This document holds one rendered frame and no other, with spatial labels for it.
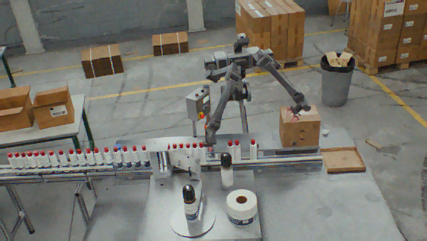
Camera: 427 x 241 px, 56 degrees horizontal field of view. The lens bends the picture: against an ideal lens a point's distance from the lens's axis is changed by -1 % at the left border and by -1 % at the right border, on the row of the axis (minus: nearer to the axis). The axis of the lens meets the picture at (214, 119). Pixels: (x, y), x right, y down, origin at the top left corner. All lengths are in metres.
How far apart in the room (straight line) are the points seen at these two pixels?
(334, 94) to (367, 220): 2.89
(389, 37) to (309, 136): 3.34
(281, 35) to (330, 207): 3.92
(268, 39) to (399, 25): 1.87
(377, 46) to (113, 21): 4.88
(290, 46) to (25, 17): 4.92
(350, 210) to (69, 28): 6.71
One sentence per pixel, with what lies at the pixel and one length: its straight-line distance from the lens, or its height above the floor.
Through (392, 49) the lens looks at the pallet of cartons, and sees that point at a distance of 6.60.
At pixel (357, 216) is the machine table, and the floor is 0.83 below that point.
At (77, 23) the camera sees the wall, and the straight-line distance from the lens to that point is 8.45.
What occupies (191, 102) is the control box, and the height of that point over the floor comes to 1.44.
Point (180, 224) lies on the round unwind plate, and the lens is 2.82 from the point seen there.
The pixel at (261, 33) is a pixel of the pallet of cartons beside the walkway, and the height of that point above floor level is 0.63.
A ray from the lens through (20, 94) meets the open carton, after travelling 4.64.
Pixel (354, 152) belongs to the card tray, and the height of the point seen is 0.83.
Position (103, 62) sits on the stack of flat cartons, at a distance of 6.95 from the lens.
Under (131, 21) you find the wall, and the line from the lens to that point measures 8.37.
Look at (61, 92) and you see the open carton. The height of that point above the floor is 1.01.
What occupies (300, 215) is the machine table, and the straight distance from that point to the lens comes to 2.93.
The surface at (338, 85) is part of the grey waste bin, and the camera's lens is 5.53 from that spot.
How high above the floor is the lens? 2.94
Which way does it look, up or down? 33 degrees down
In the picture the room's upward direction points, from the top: 5 degrees counter-clockwise
